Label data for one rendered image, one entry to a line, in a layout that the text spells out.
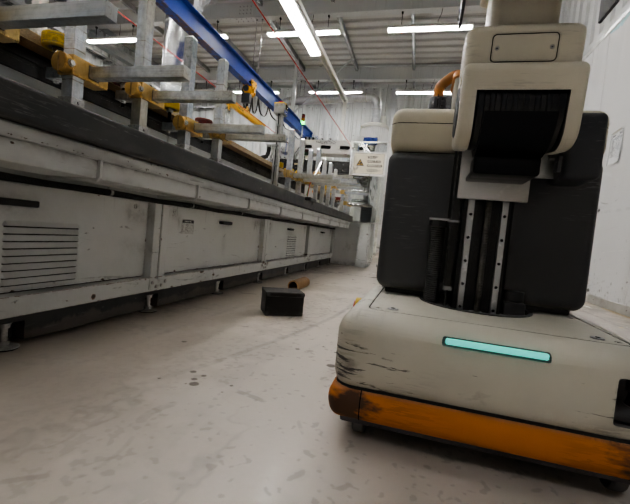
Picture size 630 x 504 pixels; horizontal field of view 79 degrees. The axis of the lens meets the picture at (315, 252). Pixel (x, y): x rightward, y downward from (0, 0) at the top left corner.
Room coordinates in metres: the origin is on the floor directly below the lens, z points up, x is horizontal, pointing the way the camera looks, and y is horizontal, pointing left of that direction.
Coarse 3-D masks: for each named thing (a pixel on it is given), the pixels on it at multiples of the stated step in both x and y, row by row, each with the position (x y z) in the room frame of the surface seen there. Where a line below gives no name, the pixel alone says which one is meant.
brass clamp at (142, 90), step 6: (126, 84) 1.23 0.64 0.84; (132, 84) 1.22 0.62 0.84; (138, 84) 1.22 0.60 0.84; (144, 84) 1.24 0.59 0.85; (126, 90) 1.23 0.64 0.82; (132, 90) 1.22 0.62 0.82; (138, 90) 1.22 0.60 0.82; (144, 90) 1.25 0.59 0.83; (150, 90) 1.27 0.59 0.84; (156, 90) 1.30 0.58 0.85; (132, 96) 1.24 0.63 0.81; (138, 96) 1.24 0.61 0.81; (144, 96) 1.25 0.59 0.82; (150, 96) 1.27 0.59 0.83; (150, 102) 1.28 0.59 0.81; (156, 102) 1.30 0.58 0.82; (156, 108) 1.35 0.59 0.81; (162, 108) 1.34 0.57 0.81
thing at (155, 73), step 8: (48, 72) 1.07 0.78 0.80; (56, 72) 1.07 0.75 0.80; (96, 72) 1.04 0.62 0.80; (104, 72) 1.03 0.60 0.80; (112, 72) 1.02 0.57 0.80; (120, 72) 1.02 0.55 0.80; (128, 72) 1.01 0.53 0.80; (136, 72) 1.00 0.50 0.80; (144, 72) 1.00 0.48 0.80; (152, 72) 0.99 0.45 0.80; (160, 72) 0.99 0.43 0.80; (168, 72) 0.98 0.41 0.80; (176, 72) 0.97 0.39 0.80; (184, 72) 0.97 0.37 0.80; (56, 80) 1.08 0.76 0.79; (96, 80) 1.06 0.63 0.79; (104, 80) 1.05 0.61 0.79; (112, 80) 1.04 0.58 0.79; (120, 80) 1.04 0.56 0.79; (128, 80) 1.03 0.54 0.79; (136, 80) 1.03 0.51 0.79; (144, 80) 1.02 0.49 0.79; (152, 80) 1.02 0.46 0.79; (160, 80) 1.01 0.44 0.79; (168, 80) 1.00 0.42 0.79; (176, 80) 1.00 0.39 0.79; (184, 80) 0.99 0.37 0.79
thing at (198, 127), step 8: (168, 128) 1.55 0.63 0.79; (200, 128) 1.52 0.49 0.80; (208, 128) 1.51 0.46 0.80; (216, 128) 1.50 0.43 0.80; (224, 128) 1.49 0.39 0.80; (232, 128) 1.48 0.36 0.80; (240, 128) 1.48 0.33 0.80; (248, 128) 1.47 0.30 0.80; (256, 128) 1.46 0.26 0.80; (264, 128) 1.47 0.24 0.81
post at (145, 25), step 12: (144, 0) 1.25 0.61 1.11; (144, 12) 1.25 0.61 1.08; (144, 24) 1.25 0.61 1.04; (144, 36) 1.25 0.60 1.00; (144, 48) 1.24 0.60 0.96; (144, 60) 1.25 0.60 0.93; (132, 108) 1.25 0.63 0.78; (144, 108) 1.26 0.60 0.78; (132, 120) 1.25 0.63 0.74; (144, 120) 1.27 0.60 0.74
